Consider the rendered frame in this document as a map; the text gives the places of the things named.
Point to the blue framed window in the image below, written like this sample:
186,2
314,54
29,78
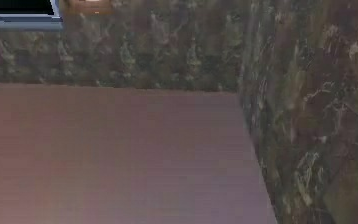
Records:
23,20

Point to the brown framed wall picture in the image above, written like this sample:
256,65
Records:
86,6

